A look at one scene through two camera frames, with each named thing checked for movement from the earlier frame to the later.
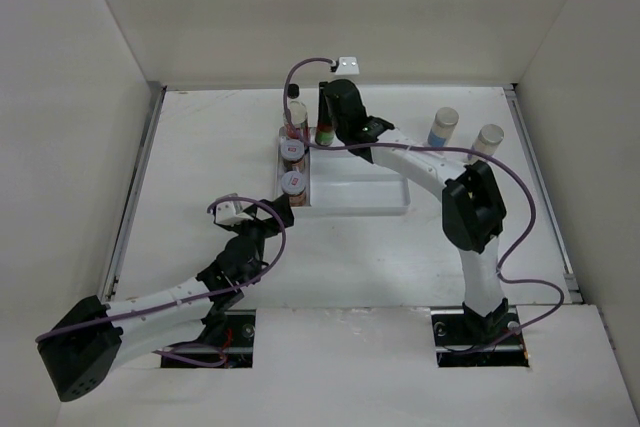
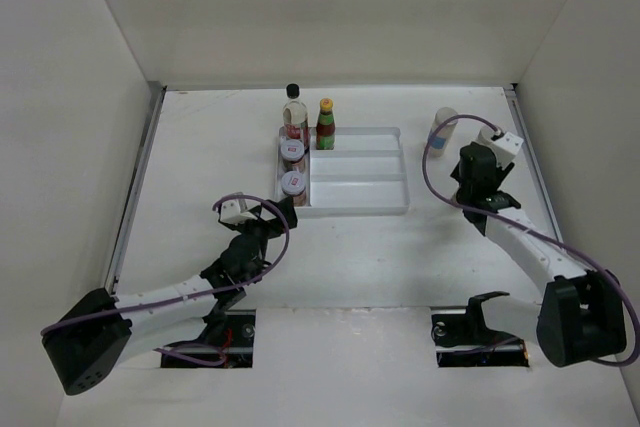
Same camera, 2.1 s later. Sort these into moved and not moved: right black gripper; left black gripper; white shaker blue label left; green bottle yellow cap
Moved: right black gripper
Not moved: left black gripper; white shaker blue label left; green bottle yellow cap
